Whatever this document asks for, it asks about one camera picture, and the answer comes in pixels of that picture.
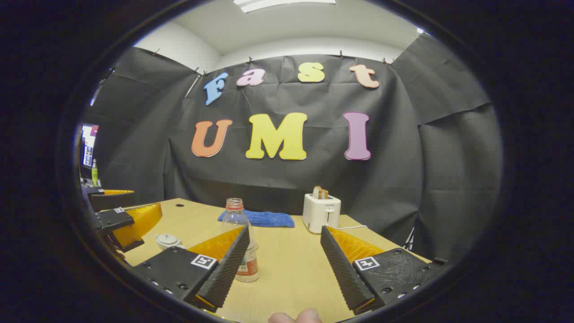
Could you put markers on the ceiling light panel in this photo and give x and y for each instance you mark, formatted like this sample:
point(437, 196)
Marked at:
point(282, 3)

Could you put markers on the green drink bottle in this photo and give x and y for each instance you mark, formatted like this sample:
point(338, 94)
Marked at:
point(94, 175)

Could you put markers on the white ceramic teacup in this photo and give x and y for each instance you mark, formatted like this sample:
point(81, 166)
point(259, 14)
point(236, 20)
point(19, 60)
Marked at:
point(177, 245)

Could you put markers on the brown toast slice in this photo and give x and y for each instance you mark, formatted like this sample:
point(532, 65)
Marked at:
point(324, 194)

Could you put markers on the white toaster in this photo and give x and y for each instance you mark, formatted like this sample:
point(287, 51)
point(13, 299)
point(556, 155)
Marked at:
point(319, 213)

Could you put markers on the pale toast slice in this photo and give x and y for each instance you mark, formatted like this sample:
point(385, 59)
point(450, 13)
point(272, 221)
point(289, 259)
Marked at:
point(316, 193)

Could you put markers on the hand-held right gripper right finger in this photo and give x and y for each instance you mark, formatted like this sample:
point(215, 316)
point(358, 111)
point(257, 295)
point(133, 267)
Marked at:
point(343, 269)

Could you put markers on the clear plastic water bottle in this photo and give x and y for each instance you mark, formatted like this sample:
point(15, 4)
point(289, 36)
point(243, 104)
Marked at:
point(235, 220)

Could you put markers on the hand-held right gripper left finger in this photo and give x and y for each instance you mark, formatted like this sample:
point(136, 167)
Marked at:
point(224, 273)

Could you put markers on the computer monitor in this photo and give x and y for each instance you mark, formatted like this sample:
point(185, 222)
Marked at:
point(89, 146)

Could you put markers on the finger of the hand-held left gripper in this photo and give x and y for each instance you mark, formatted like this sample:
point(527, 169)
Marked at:
point(114, 220)
point(112, 199)

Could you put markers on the blue cloth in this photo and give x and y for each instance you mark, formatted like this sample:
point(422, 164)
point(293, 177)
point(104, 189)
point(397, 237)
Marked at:
point(269, 219)

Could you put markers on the black backdrop cloth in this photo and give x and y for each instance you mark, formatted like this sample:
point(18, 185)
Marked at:
point(394, 170)

